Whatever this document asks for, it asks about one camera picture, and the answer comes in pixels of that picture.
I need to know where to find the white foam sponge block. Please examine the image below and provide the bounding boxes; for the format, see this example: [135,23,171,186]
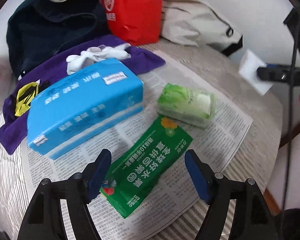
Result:
[238,49,273,96]

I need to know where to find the green snack sachet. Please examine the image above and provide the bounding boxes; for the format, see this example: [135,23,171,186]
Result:
[101,115,193,218]

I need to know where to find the green wet wipes pack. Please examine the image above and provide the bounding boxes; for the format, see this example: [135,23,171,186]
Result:
[157,83,216,128]

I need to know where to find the white cotton gloves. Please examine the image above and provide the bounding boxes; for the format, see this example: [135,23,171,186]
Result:
[66,43,131,75]

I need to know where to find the striped quilted cushion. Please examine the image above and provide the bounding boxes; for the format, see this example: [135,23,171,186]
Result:
[0,40,283,239]

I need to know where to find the blue tissue pack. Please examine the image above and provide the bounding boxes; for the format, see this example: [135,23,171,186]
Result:
[27,59,143,160]

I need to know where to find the beige nylon waist bag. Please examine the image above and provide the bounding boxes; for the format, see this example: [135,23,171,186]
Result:
[160,0,243,57]

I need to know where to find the purple terry towel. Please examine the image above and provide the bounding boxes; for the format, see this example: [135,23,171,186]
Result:
[0,34,166,156]

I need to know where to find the yellow mesh pouch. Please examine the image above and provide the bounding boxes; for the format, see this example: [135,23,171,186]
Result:
[14,82,39,117]

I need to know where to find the red paper shopping bag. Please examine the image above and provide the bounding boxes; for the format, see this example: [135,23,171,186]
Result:
[102,0,162,46]

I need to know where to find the navy blue canvas tote bag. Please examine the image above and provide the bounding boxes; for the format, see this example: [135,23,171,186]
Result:
[6,0,110,77]

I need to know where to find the black cable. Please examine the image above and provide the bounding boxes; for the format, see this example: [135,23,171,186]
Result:
[281,10,300,240]

